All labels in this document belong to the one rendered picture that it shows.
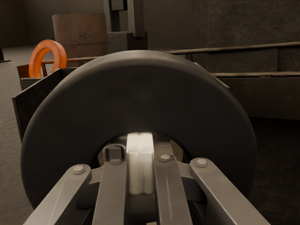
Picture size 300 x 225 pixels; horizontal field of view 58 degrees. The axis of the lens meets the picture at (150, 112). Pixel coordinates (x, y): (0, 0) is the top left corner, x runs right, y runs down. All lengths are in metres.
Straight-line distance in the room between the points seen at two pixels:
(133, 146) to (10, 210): 1.32
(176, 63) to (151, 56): 0.01
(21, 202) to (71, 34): 1.97
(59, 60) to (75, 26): 2.01
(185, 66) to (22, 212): 1.31
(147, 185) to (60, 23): 2.96
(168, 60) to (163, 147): 0.05
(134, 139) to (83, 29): 2.86
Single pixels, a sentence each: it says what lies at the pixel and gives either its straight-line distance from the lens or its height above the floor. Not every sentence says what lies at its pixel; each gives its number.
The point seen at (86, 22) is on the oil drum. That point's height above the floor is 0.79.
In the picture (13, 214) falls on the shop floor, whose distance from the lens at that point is 1.42.
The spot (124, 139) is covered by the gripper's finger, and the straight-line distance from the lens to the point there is 0.18.
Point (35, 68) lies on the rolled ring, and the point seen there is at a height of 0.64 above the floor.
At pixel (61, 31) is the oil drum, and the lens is 3.09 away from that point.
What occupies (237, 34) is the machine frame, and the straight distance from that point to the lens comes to 0.70.
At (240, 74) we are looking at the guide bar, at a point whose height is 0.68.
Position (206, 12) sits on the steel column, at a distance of 3.35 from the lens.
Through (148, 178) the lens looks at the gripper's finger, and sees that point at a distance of 0.16.
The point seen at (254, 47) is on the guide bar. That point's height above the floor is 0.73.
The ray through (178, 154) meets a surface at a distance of 0.42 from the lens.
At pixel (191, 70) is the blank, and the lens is 0.15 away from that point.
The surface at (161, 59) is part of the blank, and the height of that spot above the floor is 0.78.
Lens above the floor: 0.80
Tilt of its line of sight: 19 degrees down
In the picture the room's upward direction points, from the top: 2 degrees counter-clockwise
